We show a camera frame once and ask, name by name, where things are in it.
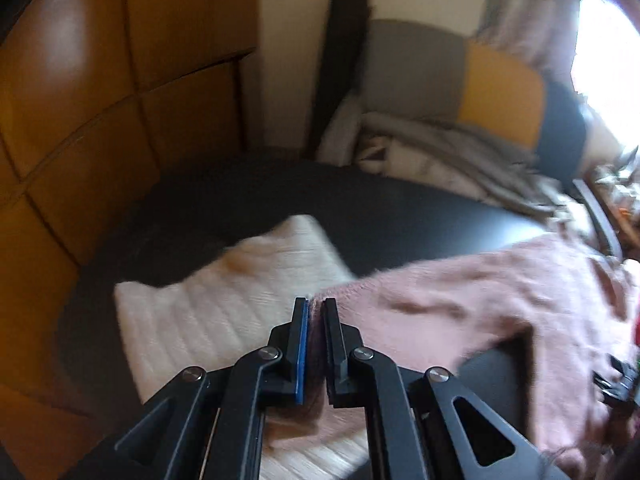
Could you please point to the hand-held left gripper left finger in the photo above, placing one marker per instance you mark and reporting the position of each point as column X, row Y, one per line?
column 299, row 360

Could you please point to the grey yellow black cushion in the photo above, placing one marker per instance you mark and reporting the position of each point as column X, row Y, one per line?
column 500, row 90

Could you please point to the black leaning board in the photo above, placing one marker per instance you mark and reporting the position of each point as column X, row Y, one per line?
column 340, row 60

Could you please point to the grey fringed throw blanket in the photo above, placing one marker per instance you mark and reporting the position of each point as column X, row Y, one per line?
column 450, row 155

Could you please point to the cluttered low stand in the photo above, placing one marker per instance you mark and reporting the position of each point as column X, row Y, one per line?
column 620, row 185

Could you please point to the dark curved bar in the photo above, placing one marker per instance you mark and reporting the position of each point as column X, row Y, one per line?
column 600, row 220

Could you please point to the bright window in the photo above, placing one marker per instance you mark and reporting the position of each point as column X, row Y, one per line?
column 605, row 60

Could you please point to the white ribbed knitted sweater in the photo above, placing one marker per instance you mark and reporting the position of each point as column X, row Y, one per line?
column 200, row 320

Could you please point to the brown wooden wardrobe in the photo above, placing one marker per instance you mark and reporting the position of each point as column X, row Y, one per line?
column 75, row 85

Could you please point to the pale pink curtain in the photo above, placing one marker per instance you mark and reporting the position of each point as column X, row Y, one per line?
column 525, row 10

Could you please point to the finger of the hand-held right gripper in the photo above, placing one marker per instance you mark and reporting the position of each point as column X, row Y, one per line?
column 617, row 385

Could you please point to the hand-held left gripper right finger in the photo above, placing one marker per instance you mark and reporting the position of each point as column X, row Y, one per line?
column 331, row 350

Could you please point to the pink knitted sweater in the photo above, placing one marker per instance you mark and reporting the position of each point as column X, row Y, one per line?
column 450, row 290

